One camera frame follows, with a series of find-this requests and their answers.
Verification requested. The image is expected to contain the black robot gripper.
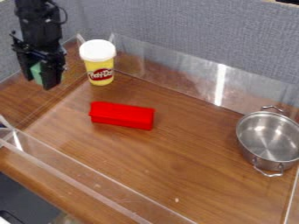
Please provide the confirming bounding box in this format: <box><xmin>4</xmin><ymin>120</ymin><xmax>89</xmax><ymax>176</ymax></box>
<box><xmin>11</xmin><ymin>0</ymin><xmax>68</xmax><ymax>90</ymax></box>

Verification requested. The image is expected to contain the green foam cube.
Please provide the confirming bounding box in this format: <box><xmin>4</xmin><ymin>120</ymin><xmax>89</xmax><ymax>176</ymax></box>
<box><xmin>31</xmin><ymin>63</ymin><xmax>43</xmax><ymax>85</ymax></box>

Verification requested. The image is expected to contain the yellow Play-Doh can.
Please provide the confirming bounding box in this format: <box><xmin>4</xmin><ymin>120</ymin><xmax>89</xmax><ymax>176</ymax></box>
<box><xmin>79</xmin><ymin>39</ymin><xmax>117</xmax><ymax>86</ymax></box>

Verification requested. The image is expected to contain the red rectangular block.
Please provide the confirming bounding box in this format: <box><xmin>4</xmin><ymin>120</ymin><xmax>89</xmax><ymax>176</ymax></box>
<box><xmin>88</xmin><ymin>101</ymin><xmax>155</xmax><ymax>130</ymax></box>

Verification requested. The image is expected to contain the clear acrylic table barrier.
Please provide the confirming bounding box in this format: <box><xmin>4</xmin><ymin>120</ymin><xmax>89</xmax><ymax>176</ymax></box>
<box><xmin>0</xmin><ymin>35</ymin><xmax>299</xmax><ymax>224</ymax></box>

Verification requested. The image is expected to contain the stainless steel pot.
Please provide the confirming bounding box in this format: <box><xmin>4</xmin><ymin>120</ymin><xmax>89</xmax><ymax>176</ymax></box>
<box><xmin>236</xmin><ymin>105</ymin><xmax>299</xmax><ymax>178</ymax></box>

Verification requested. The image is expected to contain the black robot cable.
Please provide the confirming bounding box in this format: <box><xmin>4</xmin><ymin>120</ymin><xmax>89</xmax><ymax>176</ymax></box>
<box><xmin>45</xmin><ymin>0</ymin><xmax>69</xmax><ymax>25</ymax></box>

